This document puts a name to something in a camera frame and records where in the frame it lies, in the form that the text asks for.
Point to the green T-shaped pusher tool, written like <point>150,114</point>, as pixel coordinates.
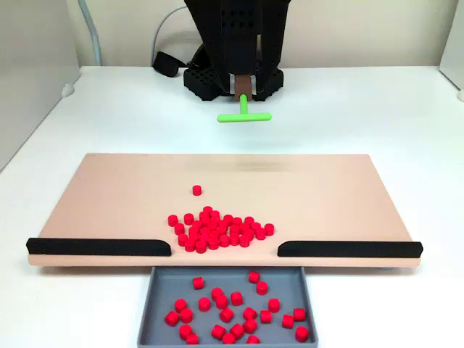
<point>243,117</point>

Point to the white flexible conduit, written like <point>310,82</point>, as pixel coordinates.
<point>93,32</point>

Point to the red cylindrical granule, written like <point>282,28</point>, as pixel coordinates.
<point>249,232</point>
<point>237,221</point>
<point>260,233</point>
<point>222,301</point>
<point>216,219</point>
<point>200,247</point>
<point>212,243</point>
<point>222,231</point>
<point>236,298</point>
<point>180,305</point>
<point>249,313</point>
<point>207,210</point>
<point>183,239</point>
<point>214,234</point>
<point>192,339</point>
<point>227,218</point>
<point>244,241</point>
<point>253,277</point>
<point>193,238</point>
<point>173,219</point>
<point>214,214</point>
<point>226,314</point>
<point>205,221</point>
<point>185,331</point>
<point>253,340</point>
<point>204,216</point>
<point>265,316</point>
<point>261,288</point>
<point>235,228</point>
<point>301,333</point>
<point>288,321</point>
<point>222,224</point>
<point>245,227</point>
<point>223,240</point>
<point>203,238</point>
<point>197,282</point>
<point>197,224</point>
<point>188,219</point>
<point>172,318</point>
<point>249,220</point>
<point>228,339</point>
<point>204,304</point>
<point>194,231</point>
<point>196,190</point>
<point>190,245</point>
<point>255,226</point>
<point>249,325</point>
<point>299,314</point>
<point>234,238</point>
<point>216,293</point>
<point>186,315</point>
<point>218,331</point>
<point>204,231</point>
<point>274,305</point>
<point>212,226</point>
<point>179,228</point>
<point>269,228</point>
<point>236,330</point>

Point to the beige flat board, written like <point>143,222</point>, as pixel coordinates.
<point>108,203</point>

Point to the black foam edge strip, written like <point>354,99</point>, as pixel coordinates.
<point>98,247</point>
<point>351,249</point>

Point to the grey plastic tray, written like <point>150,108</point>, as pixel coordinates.
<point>159,290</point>

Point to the white partition bracket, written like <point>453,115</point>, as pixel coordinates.
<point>460,95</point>
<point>67,90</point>

